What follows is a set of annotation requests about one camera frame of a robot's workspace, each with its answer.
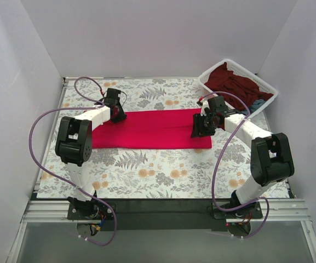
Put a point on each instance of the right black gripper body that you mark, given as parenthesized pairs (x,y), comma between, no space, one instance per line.
(199,126)

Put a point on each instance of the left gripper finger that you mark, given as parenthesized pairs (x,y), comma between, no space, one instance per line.
(121,116)
(115,120)

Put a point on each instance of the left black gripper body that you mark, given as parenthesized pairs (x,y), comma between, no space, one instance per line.
(120,115)

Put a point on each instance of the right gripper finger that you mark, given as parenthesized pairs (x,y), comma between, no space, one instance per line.
(196,125)
(204,132)

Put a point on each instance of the bright red t shirt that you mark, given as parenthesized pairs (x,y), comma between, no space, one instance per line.
(151,130)

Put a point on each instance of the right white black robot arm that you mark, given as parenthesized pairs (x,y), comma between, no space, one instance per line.
(270,155)

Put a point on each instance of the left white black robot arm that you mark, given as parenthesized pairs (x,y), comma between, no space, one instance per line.
(74,146)

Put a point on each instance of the dark maroon t shirt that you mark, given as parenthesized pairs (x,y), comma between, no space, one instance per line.
(223,80)

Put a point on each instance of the white plastic laundry basket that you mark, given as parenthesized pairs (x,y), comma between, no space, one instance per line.
(232,100)

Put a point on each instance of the blue grey cloth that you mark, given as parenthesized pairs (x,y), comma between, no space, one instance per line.
(256,105)

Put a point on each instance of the floral patterned table mat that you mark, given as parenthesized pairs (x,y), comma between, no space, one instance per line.
(122,173)

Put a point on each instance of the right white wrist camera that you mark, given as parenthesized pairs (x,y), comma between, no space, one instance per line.
(204,106)

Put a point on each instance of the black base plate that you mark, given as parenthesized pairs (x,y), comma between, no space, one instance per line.
(157,214)

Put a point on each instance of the aluminium frame rail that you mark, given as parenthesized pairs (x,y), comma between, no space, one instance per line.
(284,234)

